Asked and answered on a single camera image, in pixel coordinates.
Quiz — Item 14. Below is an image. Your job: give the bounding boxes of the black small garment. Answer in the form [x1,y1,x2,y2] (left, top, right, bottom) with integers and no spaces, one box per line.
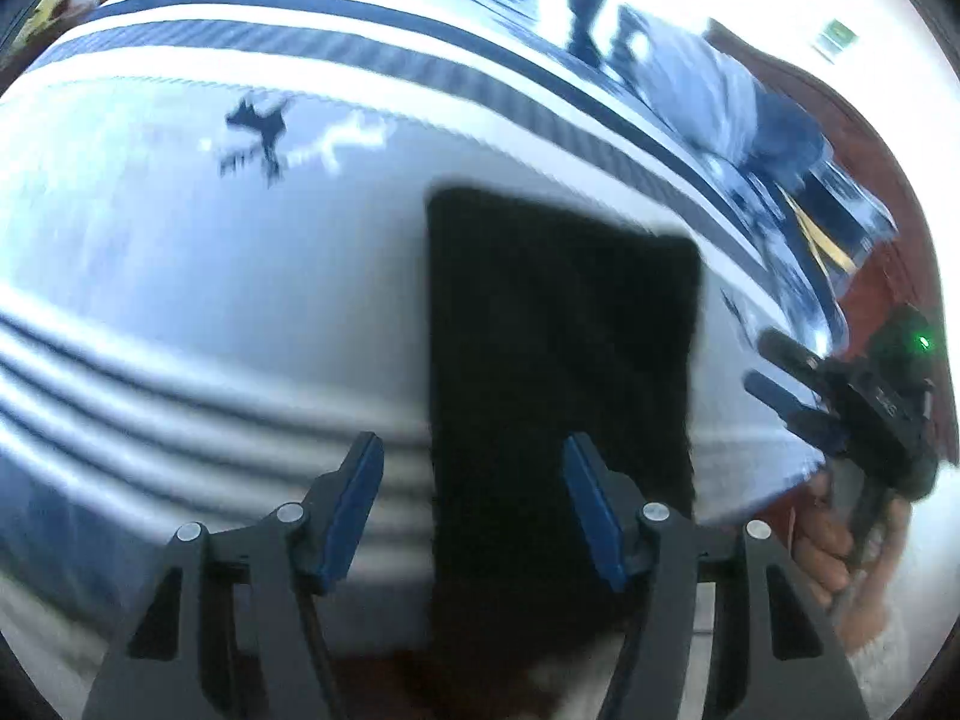
[427,187,703,686]

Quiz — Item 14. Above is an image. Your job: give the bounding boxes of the right hand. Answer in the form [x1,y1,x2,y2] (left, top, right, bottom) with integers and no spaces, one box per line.
[793,470,913,653]

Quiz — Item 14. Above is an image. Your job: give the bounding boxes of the white fluffy blanket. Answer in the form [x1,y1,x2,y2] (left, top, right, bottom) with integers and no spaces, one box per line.
[848,611,910,720]

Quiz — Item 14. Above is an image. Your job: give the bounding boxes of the blue white patterned bedsheet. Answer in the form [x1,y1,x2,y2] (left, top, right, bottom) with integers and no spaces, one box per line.
[187,0,898,347]

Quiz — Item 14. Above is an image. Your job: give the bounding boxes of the grey striped bed blanket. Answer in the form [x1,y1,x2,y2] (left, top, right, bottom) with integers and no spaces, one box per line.
[2,0,817,652]

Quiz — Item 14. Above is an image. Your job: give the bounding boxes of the dark wooden bed frame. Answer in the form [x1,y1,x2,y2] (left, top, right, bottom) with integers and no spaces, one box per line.
[704,18,947,407]

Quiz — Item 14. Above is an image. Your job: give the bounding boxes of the green wall sign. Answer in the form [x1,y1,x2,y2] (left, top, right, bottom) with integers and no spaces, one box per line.
[812,20,859,62]

